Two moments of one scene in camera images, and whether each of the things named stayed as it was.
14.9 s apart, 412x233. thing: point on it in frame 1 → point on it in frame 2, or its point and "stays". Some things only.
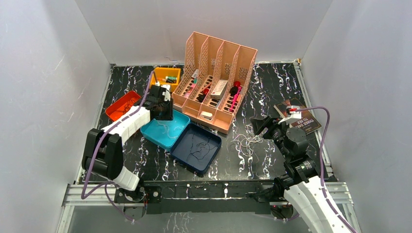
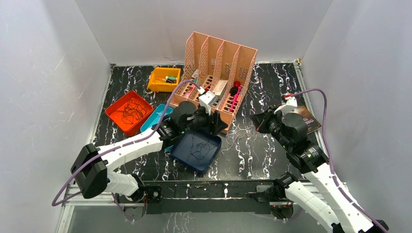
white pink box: x=219 y=90 stays
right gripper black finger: x=260 y=125 → x=261 y=120
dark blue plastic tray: x=193 y=149 stays
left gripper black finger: x=166 y=111 → x=216 y=125
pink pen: x=235 y=98 stays
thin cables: x=245 y=142 → x=233 y=136
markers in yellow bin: x=169 y=79 stays
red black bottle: x=233 y=90 stays
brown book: x=308 y=122 stays
